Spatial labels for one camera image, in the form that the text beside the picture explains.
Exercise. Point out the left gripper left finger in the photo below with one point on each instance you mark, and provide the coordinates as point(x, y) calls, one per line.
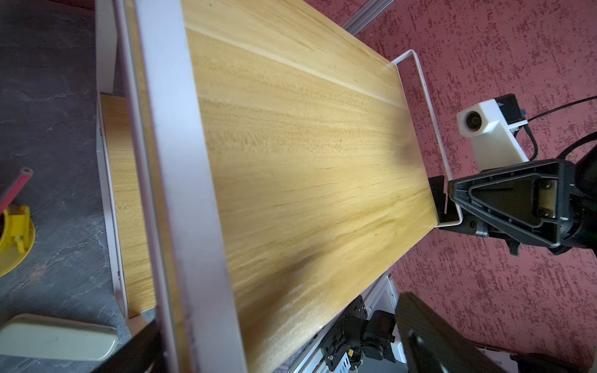
point(143, 353)

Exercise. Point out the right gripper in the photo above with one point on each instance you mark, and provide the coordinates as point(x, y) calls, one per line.
point(573, 205)

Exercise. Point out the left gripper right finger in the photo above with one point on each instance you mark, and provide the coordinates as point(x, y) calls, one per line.
point(432, 345)

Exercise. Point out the wooden two-tier shelf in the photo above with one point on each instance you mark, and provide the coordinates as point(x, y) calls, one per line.
point(260, 172)

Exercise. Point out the beige eraser case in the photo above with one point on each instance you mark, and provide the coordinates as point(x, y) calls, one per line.
point(44, 337)

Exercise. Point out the yellow pen cup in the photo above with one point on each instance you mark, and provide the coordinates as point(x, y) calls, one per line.
point(18, 234)

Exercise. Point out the red pencil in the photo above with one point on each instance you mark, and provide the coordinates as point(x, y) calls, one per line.
point(10, 193)

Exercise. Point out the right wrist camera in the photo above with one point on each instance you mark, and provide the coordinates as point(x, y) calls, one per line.
point(490, 127)

